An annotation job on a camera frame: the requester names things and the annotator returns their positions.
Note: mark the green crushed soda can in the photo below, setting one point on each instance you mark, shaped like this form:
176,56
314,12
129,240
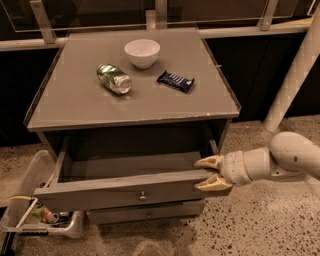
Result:
114,79

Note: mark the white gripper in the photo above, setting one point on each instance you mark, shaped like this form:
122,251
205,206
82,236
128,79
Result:
233,167

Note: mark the grey bottom drawer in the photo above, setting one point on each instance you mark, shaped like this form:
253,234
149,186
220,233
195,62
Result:
146,212

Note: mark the grey drawer cabinet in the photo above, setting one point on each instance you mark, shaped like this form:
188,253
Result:
152,118

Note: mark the clear plastic bin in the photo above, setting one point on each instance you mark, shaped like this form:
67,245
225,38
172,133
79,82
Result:
38,174

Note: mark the grey top drawer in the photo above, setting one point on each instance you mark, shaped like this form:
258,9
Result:
92,177

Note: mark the metal railing with glass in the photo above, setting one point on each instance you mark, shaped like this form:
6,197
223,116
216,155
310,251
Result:
41,24

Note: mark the red soda can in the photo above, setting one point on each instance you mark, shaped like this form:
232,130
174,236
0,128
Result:
50,218

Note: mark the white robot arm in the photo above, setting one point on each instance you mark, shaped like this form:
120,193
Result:
289,155

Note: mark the white diagonal pole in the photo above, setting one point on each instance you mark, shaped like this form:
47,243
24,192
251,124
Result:
302,64

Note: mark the white stick in bin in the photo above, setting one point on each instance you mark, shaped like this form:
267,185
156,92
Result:
27,212

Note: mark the white ceramic bowl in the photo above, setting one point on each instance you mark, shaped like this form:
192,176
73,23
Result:
142,53

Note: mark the grey drawer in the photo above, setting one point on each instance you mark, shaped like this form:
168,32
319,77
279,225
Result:
92,177
146,212

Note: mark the blue snack bar wrapper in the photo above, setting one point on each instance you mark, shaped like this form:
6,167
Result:
175,81

